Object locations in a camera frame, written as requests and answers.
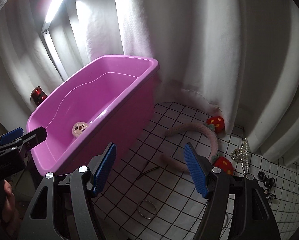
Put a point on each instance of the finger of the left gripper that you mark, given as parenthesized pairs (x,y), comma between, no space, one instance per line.
(29,140)
(11,136)

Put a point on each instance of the white curtain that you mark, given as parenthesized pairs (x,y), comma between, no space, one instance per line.
(234,58)

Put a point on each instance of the black grid white tablecloth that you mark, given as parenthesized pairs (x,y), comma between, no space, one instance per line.
(180,207)

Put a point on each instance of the pearl hair claw clip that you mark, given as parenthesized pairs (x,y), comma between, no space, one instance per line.
(240,155)

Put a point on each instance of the pink fuzzy strawberry headband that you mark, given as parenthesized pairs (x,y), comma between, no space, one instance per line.
(209,131)

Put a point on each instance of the beige plush bear hairclip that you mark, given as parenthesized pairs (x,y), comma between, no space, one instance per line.
(78,128)

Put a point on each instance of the red metal bottle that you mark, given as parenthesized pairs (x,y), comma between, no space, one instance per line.
(38,96)

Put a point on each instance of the small silver ring bangle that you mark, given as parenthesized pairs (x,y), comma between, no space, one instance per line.
(147,209)

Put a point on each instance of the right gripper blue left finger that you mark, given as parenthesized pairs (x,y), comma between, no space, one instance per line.
(86,183)

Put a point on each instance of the person's left hand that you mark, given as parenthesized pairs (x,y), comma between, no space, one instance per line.
(10,215)

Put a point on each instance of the pink plastic bin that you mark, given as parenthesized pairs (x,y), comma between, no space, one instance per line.
(114,94)

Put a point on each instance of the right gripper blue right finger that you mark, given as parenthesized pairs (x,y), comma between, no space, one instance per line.
(213,184)

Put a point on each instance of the black bobby pins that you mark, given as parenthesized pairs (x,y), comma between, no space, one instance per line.
(146,172)

